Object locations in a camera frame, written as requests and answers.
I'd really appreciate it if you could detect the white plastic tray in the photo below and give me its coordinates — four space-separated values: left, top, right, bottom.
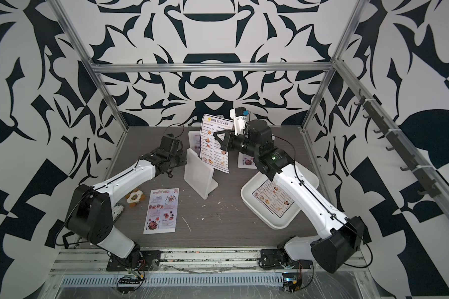
241 173 301 230

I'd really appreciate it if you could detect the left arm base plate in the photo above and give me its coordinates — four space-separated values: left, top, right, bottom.
106 250 162 272

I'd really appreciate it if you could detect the dim sum menu in tray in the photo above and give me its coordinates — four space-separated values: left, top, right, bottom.
252 180 294 218

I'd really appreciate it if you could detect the pink menu in right holder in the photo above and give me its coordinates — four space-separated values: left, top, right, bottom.
238 153 256 169

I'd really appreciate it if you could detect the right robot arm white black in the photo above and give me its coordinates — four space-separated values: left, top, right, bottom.
213 120 366 274

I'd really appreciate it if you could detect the right circuit board with wires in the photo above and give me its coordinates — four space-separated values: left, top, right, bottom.
283 268 304 293

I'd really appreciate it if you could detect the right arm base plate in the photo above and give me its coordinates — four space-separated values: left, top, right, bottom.
258 249 313 270

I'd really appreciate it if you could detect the pink special menu sheet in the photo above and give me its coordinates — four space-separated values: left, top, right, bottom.
143 188 179 235

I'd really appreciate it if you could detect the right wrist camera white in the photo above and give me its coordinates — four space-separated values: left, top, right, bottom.
229 107 250 135

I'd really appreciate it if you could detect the dim sum menu sheet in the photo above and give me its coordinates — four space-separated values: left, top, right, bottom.
200 114 233 173

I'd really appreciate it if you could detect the left circuit board with wires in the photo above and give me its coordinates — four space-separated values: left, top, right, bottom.
115 260 146 294

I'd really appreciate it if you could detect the wall hook rail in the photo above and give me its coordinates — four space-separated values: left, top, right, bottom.
356 89 442 198

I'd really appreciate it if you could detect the brown white plush toy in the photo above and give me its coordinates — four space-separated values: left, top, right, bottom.
125 189 146 208

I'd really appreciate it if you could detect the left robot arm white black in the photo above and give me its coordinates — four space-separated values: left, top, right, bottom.
64 134 187 268

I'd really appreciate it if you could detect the circuit board with wires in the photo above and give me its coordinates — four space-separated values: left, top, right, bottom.
115 260 146 294
283 268 304 293

